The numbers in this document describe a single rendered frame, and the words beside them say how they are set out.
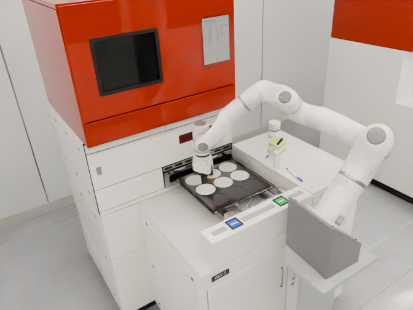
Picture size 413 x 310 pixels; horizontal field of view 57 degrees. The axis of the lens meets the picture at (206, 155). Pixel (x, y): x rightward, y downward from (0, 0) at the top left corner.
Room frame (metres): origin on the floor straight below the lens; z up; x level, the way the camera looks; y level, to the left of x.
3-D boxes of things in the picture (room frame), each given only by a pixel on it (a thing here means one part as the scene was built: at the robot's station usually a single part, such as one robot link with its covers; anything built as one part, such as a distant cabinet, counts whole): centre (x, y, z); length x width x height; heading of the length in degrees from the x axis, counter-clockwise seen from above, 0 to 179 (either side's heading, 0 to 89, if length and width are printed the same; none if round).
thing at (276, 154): (1.68, -0.35, 1.03); 0.06 x 0.04 x 0.13; 31
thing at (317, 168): (1.77, -0.46, 0.89); 0.62 x 0.35 x 0.14; 31
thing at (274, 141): (1.82, -0.39, 1.00); 0.07 x 0.07 x 0.07; 47
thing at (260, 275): (1.60, -0.20, 0.41); 0.97 x 0.64 x 0.82; 121
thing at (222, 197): (1.65, -0.08, 0.90); 0.34 x 0.34 x 0.01; 31
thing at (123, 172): (1.74, 0.20, 1.02); 0.82 x 0.03 x 0.40; 121
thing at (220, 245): (1.30, -0.21, 0.89); 0.55 x 0.09 x 0.14; 121
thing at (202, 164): (1.65, 0.02, 1.03); 0.10 x 0.07 x 0.11; 59
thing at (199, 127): (1.65, 0.02, 1.17); 0.09 x 0.08 x 0.13; 3
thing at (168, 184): (1.82, 0.04, 0.89); 0.44 x 0.02 x 0.10; 121
